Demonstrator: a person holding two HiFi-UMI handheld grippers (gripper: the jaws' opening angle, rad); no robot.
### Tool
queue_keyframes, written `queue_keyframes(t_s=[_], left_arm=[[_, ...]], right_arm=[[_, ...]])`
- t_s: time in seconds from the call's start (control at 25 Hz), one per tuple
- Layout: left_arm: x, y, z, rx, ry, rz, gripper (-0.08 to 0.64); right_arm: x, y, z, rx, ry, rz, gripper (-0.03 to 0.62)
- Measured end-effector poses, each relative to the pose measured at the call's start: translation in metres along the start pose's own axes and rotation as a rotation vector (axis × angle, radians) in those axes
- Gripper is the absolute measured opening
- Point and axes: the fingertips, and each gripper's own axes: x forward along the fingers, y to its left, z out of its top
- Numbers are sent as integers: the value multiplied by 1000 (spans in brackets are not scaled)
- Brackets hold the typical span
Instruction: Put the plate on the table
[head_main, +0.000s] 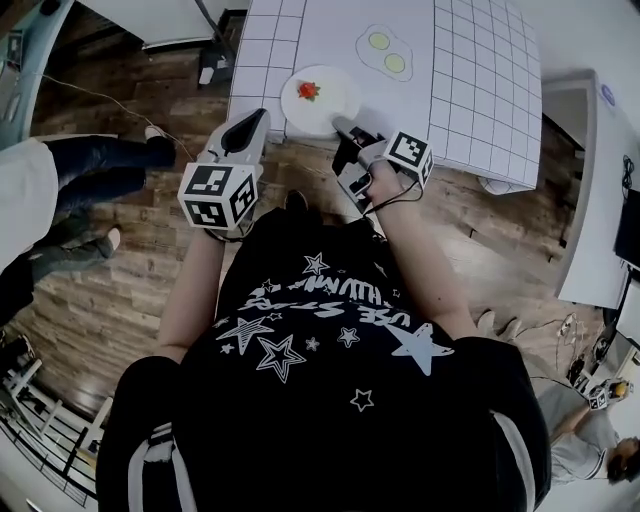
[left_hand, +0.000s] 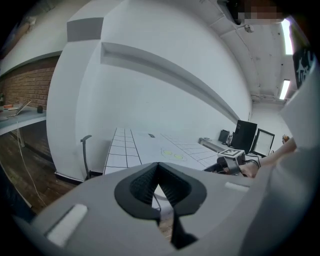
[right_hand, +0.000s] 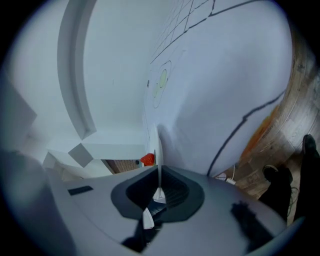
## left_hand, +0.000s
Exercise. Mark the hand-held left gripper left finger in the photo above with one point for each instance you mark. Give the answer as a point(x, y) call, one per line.
point(100, 220)

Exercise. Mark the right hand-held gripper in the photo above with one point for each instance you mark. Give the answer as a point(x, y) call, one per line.
point(232, 160)

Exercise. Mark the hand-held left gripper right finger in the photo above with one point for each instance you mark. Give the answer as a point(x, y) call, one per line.
point(220, 220)

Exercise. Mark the person's right forearm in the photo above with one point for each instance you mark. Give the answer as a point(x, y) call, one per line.
point(277, 153)

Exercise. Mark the table with checked cloth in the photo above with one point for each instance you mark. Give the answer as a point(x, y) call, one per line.
point(150, 150)

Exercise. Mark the person's right hand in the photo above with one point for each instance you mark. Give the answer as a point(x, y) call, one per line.
point(250, 170)

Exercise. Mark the white office desk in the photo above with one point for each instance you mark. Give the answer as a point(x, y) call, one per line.
point(212, 143)

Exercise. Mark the small black desk device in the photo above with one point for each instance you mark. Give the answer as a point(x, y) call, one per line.
point(223, 136)

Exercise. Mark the black computer monitor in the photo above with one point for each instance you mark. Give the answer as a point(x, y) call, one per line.
point(245, 137)

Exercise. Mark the black framed monitor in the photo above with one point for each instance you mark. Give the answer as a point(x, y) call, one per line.
point(265, 142)

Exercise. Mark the black chair back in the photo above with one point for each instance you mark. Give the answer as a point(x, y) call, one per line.
point(86, 155)

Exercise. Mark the white checked tablecloth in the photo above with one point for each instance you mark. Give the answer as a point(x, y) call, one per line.
point(120, 155)

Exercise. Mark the long ceiling light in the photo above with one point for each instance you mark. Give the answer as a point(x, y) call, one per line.
point(287, 35)
point(285, 88)

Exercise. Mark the grey counter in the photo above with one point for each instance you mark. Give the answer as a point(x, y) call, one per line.
point(27, 120)

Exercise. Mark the small black round speaker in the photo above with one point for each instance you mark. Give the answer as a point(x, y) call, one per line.
point(40, 109)

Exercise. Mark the black star print t-shirt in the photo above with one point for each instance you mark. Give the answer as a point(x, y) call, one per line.
point(303, 67)

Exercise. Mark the open silver laptop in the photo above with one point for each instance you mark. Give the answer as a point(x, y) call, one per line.
point(22, 108)

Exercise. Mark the round ceiling sensor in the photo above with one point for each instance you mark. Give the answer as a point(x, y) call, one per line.
point(249, 28)

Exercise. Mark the orange object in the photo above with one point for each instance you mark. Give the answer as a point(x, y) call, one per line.
point(8, 106)

